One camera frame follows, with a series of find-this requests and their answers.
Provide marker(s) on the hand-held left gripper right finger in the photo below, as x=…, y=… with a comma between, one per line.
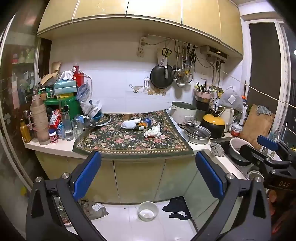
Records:
x=209, y=177

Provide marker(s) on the crumpled white tissue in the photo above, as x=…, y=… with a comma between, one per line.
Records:
x=153, y=132

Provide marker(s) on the black wok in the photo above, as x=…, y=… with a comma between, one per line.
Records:
x=159, y=77

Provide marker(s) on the white floor bowl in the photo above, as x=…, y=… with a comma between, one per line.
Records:
x=148, y=212

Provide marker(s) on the clear plastic bag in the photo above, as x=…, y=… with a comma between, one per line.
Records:
x=84, y=92

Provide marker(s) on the teal tissue box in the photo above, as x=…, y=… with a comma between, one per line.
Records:
x=66, y=84

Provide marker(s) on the beige wall cabinets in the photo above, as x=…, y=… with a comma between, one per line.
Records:
x=138, y=14

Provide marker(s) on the amber drinking glass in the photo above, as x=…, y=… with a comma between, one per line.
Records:
x=150, y=91

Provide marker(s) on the red carton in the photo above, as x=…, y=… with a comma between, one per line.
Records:
x=78, y=78

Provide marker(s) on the white pill bottle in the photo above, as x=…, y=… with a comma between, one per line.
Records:
x=53, y=138

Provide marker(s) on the hanging kitchen knife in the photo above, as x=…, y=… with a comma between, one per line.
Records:
x=165, y=70

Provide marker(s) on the brown paper bag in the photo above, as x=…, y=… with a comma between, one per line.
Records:
x=52, y=74

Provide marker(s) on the clear glass cup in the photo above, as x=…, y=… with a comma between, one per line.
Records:
x=77, y=128

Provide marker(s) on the floral cloth mat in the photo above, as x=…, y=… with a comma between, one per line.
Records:
x=120, y=143

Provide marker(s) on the grey paper bag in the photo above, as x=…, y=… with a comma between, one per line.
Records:
x=97, y=209

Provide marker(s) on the blue bowl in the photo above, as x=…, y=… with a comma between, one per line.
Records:
x=98, y=116

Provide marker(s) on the small steel ladle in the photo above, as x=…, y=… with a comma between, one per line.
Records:
x=180, y=83

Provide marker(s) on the blue lid jar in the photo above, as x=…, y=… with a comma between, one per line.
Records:
x=147, y=121

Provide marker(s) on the grey cloth bag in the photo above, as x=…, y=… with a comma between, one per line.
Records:
x=231, y=99

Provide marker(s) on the red snack packets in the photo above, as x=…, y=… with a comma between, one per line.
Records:
x=55, y=120

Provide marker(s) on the metal gravy boat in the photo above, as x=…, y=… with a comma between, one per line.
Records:
x=136, y=88

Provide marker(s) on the thin clothesline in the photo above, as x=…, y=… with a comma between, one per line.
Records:
x=254, y=89

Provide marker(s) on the grey scouring cloth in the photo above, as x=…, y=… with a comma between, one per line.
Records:
x=263, y=110

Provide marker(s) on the green box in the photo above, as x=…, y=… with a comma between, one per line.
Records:
x=69, y=104

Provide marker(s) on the dark bottle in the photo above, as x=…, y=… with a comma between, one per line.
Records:
x=140, y=128

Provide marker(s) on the white plates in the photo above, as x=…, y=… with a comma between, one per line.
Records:
x=96, y=107

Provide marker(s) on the long white box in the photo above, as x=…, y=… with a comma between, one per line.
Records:
x=133, y=121

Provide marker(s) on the white cooking pot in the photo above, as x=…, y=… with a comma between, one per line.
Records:
x=180, y=113

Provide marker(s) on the window frame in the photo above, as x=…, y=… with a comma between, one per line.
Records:
x=263, y=69

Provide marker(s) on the stack of paper cups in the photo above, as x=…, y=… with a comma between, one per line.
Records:
x=40, y=120

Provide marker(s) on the white kettle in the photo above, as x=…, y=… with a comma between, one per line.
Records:
x=227, y=115

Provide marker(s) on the steel basin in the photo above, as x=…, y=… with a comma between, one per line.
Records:
x=196, y=136

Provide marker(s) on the steel faucet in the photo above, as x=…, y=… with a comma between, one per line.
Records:
x=276, y=134

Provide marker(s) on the yellow oil bottle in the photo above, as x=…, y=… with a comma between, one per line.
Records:
x=25, y=133

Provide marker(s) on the grey dishcloth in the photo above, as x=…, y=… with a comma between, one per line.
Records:
x=216, y=149

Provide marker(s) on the black cloth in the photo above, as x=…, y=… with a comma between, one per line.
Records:
x=177, y=207

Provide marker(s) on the yellow black pot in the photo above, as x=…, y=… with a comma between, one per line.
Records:
x=211, y=127

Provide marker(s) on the red jar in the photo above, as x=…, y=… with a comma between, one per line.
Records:
x=235, y=132

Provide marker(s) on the beige range hood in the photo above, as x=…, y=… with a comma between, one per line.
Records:
x=215, y=53

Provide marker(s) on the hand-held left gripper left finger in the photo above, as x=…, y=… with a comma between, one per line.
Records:
x=88, y=175

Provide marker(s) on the pink utensil holder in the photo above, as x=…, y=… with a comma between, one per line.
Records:
x=202, y=95

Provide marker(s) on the dark display cabinet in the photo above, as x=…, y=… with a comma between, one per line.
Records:
x=20, y=69

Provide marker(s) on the black kitchen scissors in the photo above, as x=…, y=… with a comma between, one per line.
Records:
x=166, y=52

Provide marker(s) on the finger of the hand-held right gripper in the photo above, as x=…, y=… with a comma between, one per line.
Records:
x=267, y=141
x=252, y=154

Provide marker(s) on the white power strip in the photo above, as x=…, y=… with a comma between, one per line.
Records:
x=141, y=46

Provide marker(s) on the wooden cutting board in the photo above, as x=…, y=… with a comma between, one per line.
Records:
x=252, y=129

